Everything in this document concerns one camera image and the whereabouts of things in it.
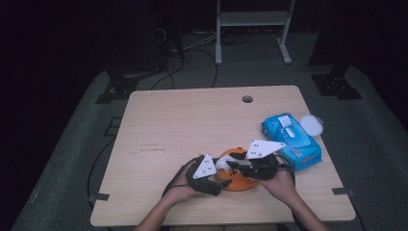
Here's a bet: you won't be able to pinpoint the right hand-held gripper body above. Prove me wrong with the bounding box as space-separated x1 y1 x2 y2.
240 139 287 182

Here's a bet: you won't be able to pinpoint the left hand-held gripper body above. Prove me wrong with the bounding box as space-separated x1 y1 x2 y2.
186 153 223 197

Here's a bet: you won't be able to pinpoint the white wet wipe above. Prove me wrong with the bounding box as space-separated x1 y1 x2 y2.
215 154 252 176

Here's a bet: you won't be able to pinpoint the orange plush toy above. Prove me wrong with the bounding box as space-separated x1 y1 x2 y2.
214 147 260 193

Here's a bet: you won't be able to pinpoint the blue wet wipes pack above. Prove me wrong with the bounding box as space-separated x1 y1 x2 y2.
260 112 323 173

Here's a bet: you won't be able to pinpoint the person's right hand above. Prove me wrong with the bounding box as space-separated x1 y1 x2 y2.
257 168 296 204

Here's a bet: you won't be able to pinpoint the person's left hand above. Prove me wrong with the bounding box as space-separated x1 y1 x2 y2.
166 166 207 207

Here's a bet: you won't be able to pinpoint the white round plastic lid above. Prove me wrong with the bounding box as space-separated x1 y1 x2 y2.
299 114 325 137

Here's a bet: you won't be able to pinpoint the grey tape strip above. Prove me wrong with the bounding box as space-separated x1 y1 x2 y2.
331 187 356 197
88 192 111 203

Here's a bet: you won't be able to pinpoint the black stand base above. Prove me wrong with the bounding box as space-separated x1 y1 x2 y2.
95 68 142 105
309 62 364 101

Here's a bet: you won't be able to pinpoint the white metal stand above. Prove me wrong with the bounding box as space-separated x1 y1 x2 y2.
215 0 296 66

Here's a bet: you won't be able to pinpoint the right hand-held gripper cable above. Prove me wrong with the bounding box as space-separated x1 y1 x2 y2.
276 155 296 188

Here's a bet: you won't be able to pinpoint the black floor cable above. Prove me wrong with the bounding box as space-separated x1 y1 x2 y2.
86 137 116 206
191 47 219 89
149 52 186 91

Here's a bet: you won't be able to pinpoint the white floor cables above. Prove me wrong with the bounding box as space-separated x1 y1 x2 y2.
183 30 219 52

